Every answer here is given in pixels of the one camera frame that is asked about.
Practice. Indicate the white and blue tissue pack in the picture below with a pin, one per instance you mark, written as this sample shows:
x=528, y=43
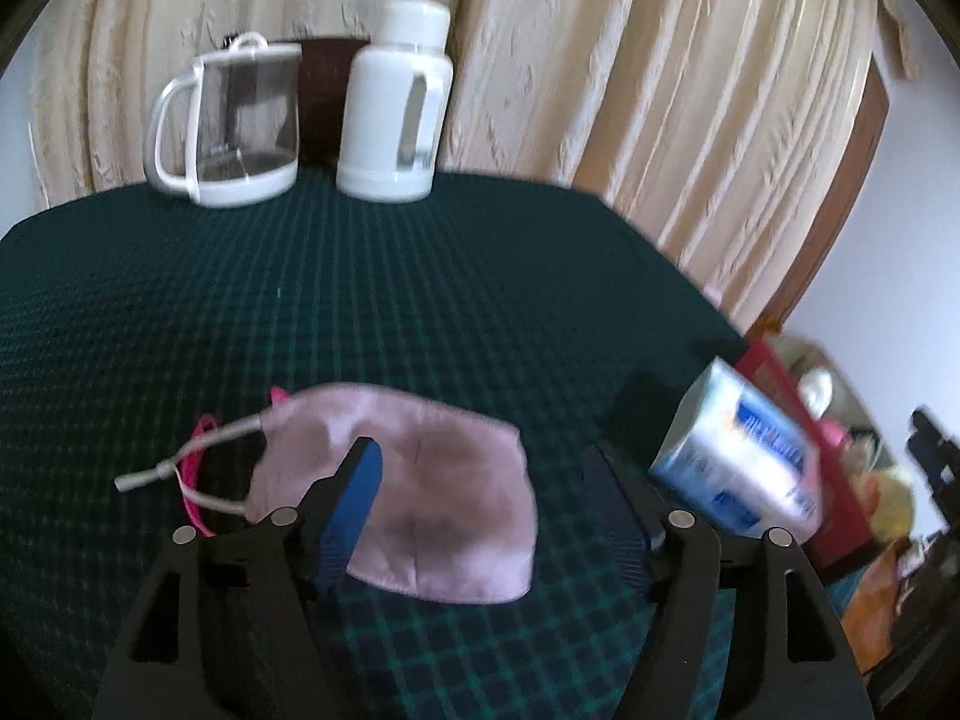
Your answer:
x=720, y=457

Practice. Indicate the dark brown chair back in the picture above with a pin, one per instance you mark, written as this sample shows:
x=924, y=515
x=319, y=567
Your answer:
x=322, y=105

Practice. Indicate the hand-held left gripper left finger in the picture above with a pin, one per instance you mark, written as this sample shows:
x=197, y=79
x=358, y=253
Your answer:
x=352, y=510

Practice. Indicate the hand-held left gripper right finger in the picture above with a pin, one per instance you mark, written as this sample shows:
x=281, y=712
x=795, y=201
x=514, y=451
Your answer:
x=619, y=532

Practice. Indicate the pink band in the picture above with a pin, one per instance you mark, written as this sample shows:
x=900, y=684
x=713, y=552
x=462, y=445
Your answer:
x=201, y=427

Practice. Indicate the mauve face mask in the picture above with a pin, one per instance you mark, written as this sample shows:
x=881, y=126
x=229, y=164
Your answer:
x=450, y=495

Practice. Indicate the brown wooden door frame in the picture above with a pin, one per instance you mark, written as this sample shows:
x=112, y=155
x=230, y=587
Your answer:
x=847, y=187

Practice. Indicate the white thermos jug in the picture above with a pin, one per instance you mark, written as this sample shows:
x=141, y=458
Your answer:
x=375, y=127

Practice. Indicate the green plaid tablecloth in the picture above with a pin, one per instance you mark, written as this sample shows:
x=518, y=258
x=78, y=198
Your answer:
x=375, y=277

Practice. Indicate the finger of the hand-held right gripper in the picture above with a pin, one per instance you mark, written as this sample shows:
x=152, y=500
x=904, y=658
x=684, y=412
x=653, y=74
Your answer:
x=936, y=457

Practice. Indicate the red storage box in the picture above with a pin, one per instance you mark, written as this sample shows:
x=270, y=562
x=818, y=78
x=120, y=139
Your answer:
x=832, y=517

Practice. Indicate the cream patterned curtain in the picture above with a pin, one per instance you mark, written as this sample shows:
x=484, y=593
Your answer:
x=600, y=52

